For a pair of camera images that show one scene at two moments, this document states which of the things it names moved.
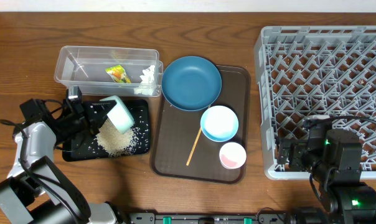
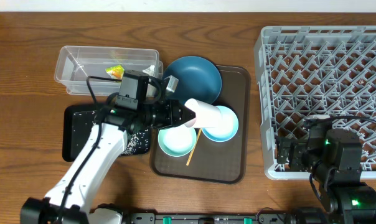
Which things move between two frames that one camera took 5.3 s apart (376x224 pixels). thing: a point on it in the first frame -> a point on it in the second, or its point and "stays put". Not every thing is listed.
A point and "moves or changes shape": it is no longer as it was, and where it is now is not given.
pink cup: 232,155 -> 207,116
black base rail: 139,218 stays put
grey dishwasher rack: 340,71 stays put
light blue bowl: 219,123 stays put
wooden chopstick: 195,143 stays put
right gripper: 298,146 stays put
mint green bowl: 120,114 moves or changes shape
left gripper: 77,113 -> 172,109
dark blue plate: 191,83 stays put
